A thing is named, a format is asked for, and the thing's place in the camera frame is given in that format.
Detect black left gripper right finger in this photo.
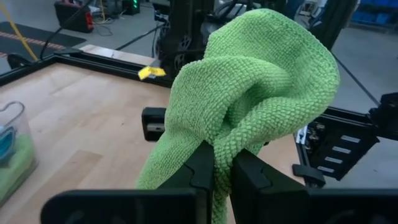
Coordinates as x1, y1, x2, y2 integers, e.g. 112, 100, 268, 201
231, 148, 398, 224

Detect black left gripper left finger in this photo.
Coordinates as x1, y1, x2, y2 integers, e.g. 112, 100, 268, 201
40, 141, 216, 224

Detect green microfiber towel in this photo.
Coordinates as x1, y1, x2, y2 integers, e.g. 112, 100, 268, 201
0, 133, 37, 203
136, 8, 341, 224

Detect light blue microfiber towel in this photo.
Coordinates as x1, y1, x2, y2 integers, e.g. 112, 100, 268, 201
0, 126, 18, 163

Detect clear plastic bin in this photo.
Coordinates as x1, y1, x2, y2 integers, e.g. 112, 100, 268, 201
0, 101, 40, 208

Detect blue storage bins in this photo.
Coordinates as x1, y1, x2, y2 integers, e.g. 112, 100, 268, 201
351, 0, 398, 26

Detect black hazard-striped floor mat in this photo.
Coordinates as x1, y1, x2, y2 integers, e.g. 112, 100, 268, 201
0, 21, 87, 47
0, 39, 63, 60

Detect black device with green light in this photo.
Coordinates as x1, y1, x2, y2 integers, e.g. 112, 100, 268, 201
123, 0, 141, 16

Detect black equipment box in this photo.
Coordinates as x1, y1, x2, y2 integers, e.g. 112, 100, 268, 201
54, 0, 95, 34

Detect yellow cable tag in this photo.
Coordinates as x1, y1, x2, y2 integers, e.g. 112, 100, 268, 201
137, 65, 167, 81

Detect yellow hanging cable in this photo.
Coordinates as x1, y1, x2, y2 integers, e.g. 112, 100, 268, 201
0, 2, 39, 62

